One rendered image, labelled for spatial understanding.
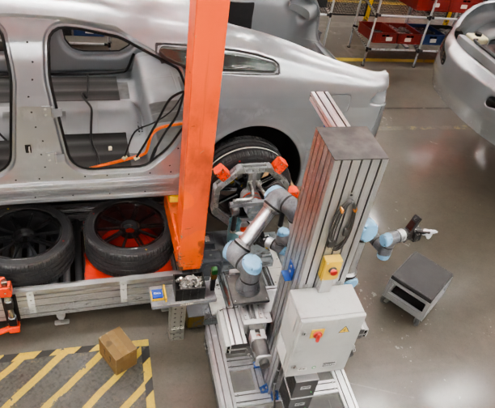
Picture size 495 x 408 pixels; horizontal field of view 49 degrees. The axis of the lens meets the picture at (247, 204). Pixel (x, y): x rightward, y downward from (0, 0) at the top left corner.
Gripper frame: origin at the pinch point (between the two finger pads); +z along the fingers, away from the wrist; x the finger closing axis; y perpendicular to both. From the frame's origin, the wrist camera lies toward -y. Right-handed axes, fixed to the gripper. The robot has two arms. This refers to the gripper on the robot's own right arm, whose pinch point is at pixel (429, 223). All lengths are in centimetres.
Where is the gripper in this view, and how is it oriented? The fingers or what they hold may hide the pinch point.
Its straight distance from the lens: 343.0
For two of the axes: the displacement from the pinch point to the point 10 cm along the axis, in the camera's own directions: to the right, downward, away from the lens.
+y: -0.6, 8.3, 5.5
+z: 8.8, -2.1, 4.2
